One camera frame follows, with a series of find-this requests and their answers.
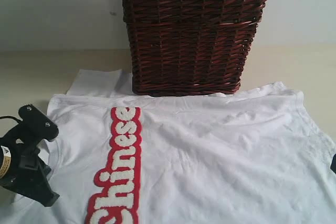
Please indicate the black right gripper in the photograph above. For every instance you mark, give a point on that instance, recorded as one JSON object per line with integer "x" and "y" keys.
{"x": 333, "y": 164}

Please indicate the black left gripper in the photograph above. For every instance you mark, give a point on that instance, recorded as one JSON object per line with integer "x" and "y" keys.
{"x": 22, "y": 170}

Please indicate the white t-shirt with red print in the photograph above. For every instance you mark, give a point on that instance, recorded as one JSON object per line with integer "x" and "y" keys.
{"x": 252, "y": 157}

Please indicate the dark brown wicker basket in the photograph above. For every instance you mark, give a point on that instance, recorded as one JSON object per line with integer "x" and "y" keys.
{"x": 189, "y": 47}

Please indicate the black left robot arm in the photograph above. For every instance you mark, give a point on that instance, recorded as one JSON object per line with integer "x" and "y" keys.
{"x": 22, "y": 170}

